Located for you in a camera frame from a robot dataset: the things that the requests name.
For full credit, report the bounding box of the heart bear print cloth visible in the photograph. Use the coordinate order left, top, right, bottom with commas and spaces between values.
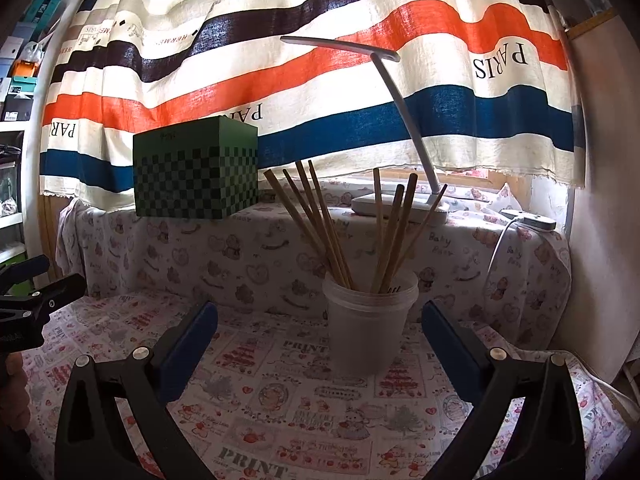
55, 190, 572, 350

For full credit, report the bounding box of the person's left hand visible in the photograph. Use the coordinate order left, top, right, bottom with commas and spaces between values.
0, 352, 30, 431

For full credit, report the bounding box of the striped Paris curtain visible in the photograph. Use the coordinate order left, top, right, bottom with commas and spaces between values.
40, 0, 585, 209

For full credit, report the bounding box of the white desk lamp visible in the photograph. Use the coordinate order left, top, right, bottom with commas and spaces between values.
278, 34, 452, 226

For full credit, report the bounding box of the translucent plastic cup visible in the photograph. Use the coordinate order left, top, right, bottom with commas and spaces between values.
322, 270, 419, 377

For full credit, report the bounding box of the green checkered box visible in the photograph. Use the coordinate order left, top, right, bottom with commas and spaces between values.
132, 116, 258, 220

